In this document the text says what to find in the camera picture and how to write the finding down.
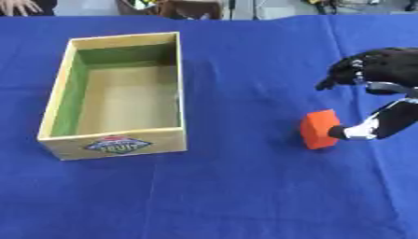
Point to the orange rectangular block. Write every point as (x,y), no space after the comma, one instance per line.
(318,128)

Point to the tan box with green inside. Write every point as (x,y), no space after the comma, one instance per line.
(125,99)

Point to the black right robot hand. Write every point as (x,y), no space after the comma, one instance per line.
(387,67)

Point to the brown wooden chair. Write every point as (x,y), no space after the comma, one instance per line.
(185,8)

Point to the person's hand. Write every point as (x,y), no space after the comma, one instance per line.
(17,6)

